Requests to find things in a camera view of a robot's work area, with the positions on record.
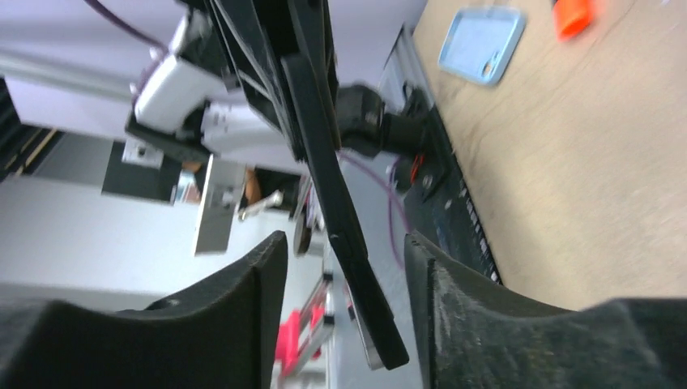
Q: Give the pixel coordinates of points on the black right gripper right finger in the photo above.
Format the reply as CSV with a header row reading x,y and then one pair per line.
x,y
473,333

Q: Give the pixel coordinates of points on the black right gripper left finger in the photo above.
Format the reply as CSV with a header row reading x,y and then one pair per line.
x,y
220,332

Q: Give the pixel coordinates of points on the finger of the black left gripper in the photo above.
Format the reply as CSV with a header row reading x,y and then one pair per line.
x,y
252,56
312,27

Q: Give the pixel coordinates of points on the black phone silver frame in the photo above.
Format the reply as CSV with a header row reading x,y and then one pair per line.
x,y
343,231

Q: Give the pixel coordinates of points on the light blue phone case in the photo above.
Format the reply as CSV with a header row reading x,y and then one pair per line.
x,y
480,42

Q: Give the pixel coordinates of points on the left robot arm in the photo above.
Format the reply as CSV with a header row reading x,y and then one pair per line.
x,y
190,104

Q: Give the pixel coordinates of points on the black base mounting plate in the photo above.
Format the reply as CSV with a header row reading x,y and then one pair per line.
x,y
439,204

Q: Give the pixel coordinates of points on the black orange highlighter marker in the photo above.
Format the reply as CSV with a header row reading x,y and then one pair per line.
x,y
571,17

